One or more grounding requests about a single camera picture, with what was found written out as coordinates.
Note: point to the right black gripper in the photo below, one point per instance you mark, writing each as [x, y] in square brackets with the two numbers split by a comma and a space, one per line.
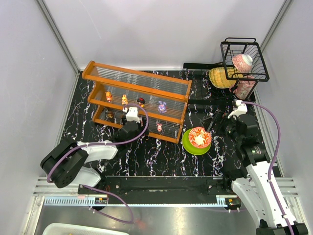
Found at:
[216, 120]

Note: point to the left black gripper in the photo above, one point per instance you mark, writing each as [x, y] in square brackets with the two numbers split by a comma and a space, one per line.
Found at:
[124, 121]

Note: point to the yellow rabbit toy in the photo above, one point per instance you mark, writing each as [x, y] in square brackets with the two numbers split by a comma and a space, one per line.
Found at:
[124, 99]

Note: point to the black hair princess toy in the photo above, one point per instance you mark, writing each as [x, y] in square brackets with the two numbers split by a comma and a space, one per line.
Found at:
[141, 101]

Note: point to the purple donkey toy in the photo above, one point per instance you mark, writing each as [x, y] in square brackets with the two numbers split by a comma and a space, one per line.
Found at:
[162, 107]

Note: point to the yellow bear toy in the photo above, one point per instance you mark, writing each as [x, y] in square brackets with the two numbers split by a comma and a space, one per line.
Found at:
[108, 96]

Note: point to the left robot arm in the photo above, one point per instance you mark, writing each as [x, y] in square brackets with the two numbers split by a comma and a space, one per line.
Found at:
[65, 164]

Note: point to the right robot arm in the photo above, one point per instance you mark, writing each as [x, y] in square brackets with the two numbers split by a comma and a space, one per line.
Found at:
[255, 183]

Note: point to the orange wooden glass shelf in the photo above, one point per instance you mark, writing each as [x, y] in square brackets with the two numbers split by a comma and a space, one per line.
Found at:
[152, 87]

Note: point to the brown dog toy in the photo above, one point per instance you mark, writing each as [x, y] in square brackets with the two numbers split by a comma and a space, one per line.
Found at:
[110, 115]

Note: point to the pink piglet toy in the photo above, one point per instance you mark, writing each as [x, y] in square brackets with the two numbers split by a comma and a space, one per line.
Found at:
[159, 127]

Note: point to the red patterned bowl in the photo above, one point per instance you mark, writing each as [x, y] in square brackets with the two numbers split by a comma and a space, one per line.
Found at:
[199, 138]

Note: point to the pink patterned cup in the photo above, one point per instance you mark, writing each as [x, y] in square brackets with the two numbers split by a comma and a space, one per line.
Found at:
[244, 87]

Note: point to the green plastic plate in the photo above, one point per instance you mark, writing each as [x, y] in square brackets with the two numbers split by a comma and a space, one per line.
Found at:
[190, 148]

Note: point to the yellow woven plate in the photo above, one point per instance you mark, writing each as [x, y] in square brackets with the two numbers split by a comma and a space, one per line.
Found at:
[224, 80]

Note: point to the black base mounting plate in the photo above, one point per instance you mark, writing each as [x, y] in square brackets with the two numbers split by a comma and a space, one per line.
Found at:
[123, 184]

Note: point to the pink patterned bowl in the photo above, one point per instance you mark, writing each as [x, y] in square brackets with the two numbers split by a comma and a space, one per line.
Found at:
[242, 62]

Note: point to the white plastic bin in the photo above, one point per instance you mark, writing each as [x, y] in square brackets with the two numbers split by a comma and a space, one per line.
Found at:
[70, 229]

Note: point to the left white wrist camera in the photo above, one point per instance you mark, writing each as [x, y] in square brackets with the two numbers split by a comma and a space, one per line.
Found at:
[131, 114]

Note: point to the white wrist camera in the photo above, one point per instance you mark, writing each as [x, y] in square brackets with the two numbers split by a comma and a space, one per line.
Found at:
[240, 108]
[131, 114]

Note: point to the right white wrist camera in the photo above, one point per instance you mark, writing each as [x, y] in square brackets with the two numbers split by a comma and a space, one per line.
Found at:
[240, 108]

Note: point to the black wire dish rack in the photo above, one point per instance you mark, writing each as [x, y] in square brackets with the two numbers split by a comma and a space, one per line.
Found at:
[230, 47]

